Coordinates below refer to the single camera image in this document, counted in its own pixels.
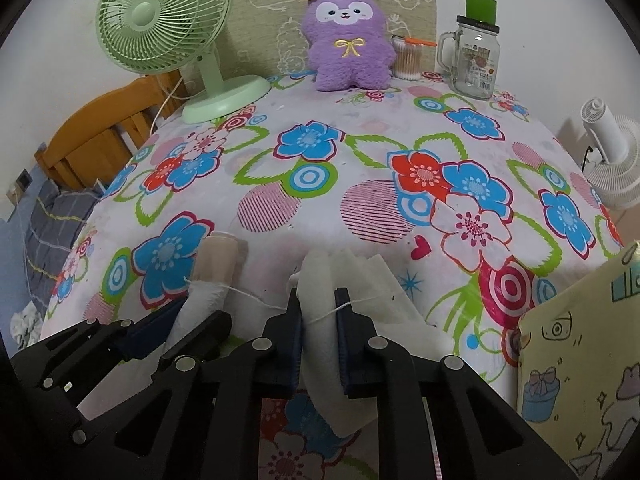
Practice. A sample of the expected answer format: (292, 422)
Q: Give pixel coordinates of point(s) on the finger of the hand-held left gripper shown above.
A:
(210, 332)
(145, 335)

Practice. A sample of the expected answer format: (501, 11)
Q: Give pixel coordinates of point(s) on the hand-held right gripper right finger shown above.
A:
(345, 355)

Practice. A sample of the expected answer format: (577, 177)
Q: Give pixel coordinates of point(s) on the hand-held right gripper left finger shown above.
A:
(296, 355)

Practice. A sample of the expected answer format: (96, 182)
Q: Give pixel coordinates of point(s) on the beige fabric roll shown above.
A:
(216, 257)

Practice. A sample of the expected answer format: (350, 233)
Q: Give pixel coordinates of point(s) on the yellow printed storage box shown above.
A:
(590, 360)

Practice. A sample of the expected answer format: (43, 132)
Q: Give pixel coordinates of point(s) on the white crumpled cloth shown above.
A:
(25, 327)

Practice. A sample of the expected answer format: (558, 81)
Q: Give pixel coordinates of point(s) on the grey plaid bedding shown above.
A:
(55, 225)

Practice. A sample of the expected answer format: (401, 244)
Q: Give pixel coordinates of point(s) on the blue bed sheet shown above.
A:
(17, 265)

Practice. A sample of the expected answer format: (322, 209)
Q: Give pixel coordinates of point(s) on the wooden bed headboard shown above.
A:
(95, 135)

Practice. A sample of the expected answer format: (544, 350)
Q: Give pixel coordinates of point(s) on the floral tablecloth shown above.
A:
(350, 110)

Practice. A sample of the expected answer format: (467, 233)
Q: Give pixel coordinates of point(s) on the cotton swab box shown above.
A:
(407, 60)

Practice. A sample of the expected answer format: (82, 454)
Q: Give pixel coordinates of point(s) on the purple plush toy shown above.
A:
(347, 45)

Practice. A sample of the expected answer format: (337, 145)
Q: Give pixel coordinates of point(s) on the green desk fan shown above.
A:
(150, 15)

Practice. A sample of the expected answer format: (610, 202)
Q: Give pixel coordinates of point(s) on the glass jar mug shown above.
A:
(472, 60)

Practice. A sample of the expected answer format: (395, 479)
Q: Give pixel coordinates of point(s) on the white fan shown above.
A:
(615, 155)

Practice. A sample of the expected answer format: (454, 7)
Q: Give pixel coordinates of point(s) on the green plastic piece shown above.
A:
(481, 7)

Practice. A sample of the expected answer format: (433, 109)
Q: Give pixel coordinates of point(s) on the wall socket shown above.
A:
(23, 181)

